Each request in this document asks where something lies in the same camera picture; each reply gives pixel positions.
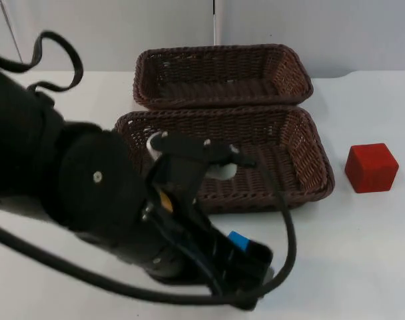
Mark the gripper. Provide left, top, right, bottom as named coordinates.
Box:
left=142, top=156, right=274, bottom=310

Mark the blue cube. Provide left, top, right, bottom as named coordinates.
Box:
left=226, top=230, right=252, bottom=252

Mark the dark brown wicker basket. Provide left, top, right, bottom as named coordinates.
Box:
left=113, top=105, right=336, bottom=215
left=133, top=43, right=314, bottom=111

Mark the red cube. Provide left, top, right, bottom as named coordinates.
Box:
left=344, top=143, right=400, bottom=195

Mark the thick black cable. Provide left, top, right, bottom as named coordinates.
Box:
left=0, top=146, right=298, bottom=307

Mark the flat black cable loop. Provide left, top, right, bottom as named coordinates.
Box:
left=0, top=31, right=85, bottom=94

